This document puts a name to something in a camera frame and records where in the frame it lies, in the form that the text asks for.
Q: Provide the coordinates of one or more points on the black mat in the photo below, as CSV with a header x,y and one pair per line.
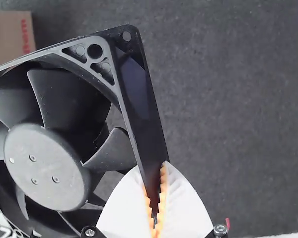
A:
x,y
226,99

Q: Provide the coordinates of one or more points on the black square fan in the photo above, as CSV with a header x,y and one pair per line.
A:
x,y
64,104

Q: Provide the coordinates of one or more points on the cardboard box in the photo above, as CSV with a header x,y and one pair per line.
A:
x,y
7,34

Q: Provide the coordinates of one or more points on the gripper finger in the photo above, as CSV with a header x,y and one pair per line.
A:
x,y
186,210
124,210

